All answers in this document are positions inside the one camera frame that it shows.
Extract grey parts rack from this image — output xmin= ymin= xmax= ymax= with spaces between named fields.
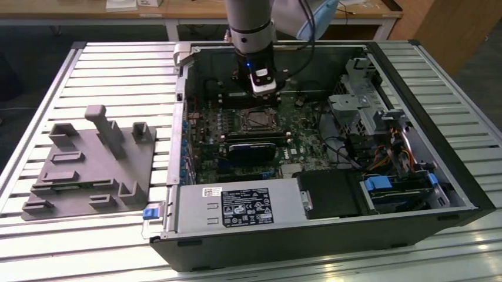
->
xmin=22 ymin=104 xmax=158 ymax=221

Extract CPU socket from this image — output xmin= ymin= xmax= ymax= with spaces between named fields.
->
xmin=239 ymin=108 xmax=281 ymax=132

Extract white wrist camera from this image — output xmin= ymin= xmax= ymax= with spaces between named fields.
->
xmin=249 ymin=68 xmax=279 ymax=96

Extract black RAM slot bank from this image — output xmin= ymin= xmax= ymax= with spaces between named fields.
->
xmin=217 ymin=90 xmax=285 ymax=109

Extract black PC case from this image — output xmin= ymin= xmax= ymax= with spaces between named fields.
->
xmin=148 ymin=39 xmax=496 ymax=273

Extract wooden desk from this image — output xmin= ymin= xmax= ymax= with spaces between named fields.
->
xmin=0 ymin=0 xmax=405 ymax=42

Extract green motherboard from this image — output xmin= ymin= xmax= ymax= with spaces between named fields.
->
xmin=183 ymin=93 xmax=334 ymax=186

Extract blue disk carrier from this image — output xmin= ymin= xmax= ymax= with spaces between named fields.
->
xmin=362 ymin=174 xmax=393 ymax=194

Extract black wires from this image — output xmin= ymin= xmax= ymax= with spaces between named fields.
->
xmin=321 ymin=135 xmax=366 ymax=172

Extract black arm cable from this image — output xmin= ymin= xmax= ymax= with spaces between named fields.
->
xmin=281 ymin=0 xmax=319 ymax=82

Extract black graphics card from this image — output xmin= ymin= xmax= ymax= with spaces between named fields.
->
xmin=226 ymin=142 xmax=278 ymax=162

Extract black drive box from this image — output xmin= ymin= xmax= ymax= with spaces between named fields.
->
xmin=294 ymin=170 xmax=371 ymax=220

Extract orange and yellow wires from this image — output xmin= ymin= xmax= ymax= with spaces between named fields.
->
xmin=374 ymin=126 xmax=418 ymax=172

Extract grey case handle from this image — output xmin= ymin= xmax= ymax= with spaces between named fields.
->
xmin=173 ymin=42 xmax=198 ymax=65

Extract metal drive cage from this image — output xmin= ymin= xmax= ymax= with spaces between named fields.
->
xmin=327 ymin=57 xmax=411 ymax=136

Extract small silver heat sink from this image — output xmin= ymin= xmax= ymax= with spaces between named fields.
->
xmin=282 ymin=164 xmax=306 ymax=177

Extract grey power supply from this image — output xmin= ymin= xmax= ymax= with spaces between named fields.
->
xmin=173 ymin=177 xmax=311 ymax=233

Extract white box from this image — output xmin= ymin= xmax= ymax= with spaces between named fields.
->
xmin=106 ymin=0 xmax=139 ymax=12

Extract metal socket cover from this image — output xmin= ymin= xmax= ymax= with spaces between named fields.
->
xmin=241 ymin=108 xmax=277 ymax=130

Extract wooden cabinet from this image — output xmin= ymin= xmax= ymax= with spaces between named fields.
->
xmin=390 ymin=0 xmax=502 ymax=76

